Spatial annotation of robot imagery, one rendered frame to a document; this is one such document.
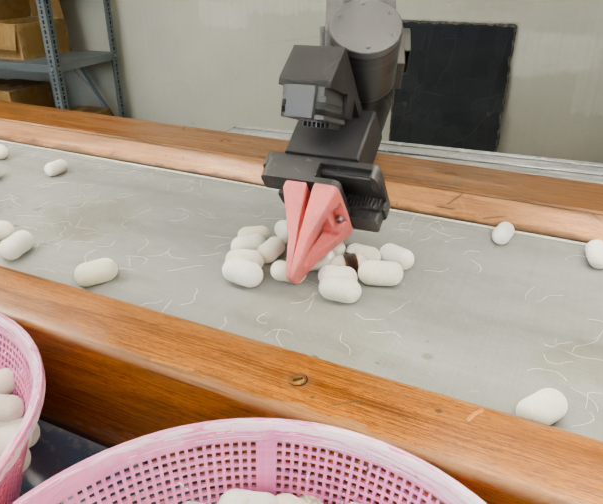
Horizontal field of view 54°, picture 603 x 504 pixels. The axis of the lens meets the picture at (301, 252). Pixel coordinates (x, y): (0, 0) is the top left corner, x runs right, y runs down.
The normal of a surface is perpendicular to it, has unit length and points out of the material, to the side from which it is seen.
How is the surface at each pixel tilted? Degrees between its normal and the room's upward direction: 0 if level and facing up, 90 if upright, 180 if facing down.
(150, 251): 0
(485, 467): 0
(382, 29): 38
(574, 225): 45
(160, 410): 90
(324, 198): 58
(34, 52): 91
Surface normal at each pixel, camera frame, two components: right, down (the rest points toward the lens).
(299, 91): -0.41, 0.11
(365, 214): -0.27, -0.48
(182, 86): -0.35, 0.44
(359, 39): -0.04, -0.42
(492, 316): 0.00, -0.89
